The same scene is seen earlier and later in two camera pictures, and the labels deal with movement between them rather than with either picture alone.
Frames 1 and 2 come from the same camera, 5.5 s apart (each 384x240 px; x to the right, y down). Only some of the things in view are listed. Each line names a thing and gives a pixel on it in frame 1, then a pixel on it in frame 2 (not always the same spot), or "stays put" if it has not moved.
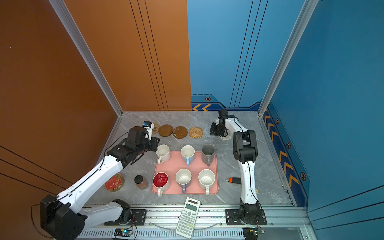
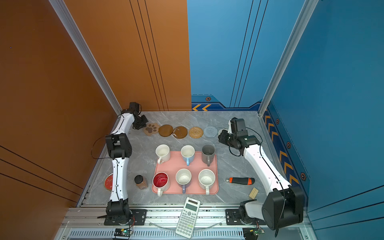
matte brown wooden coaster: (165, 130) stays put
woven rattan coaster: (196, 132) stays put
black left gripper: (154, 140) → (144, 121)
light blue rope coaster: (207, 133) stays put
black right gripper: (213, 131) → (222, 138)
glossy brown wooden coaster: (179, 132) stays put
